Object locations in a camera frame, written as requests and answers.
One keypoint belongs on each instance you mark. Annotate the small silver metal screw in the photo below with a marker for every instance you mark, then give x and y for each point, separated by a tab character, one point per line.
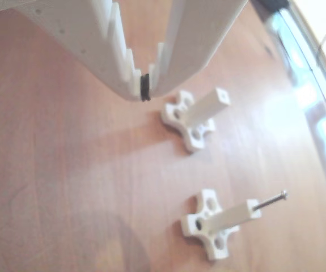
270	201

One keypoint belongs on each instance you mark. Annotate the white cross-base post stand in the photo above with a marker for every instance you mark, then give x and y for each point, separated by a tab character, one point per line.
208	105
230	216

